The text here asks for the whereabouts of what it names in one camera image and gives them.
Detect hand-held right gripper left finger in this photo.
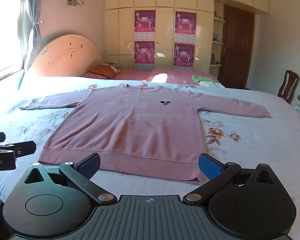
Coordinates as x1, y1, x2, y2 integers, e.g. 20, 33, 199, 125
24, 152, 118, 205

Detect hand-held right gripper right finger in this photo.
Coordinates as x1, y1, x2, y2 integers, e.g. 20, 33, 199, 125
183, 153, 278, 205

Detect pink sweater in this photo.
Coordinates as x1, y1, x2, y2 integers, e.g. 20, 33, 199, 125
19, 84, 272, 184

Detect white floral bedsheet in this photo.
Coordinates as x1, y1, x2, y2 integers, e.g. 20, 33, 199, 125
0, 76, 300, 240

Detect green folded cloth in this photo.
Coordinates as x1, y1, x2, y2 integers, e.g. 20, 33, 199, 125
191, 75, 219, 83

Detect orange striped pillow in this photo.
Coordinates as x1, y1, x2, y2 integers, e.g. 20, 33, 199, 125
88, 64, 118, 79

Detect cream wooden headboard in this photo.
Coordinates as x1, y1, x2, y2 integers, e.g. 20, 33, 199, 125
30, 34, 101, 77

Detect pink bedspread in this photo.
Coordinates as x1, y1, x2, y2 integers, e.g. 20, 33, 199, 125
80, 68, 225, 88

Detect window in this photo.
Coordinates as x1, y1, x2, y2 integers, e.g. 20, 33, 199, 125
0, 0, 24, 85

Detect floral pillow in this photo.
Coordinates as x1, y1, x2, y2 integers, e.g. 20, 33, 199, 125
106, 62, 122, 73

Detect dark wooden chair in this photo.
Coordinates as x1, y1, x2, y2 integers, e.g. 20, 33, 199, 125
277, 70, 300, 105

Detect blue curtain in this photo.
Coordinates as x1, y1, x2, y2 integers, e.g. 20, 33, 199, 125
19, 0, 45, 71

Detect brown wooden door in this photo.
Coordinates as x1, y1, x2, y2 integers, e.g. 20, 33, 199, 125
217, 4, 255, 89

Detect cream corner shelf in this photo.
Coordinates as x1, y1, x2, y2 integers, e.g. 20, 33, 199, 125
209, 2, 226, 77

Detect cream wardrobe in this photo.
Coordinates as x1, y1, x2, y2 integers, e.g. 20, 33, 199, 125
104, 0, 269, 73

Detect purple wall poster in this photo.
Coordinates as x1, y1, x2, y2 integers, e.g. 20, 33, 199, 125
175, 11, 197, 43
134, 41, 155, 71
173, 42, 195, 71
134, 10, 156, 41

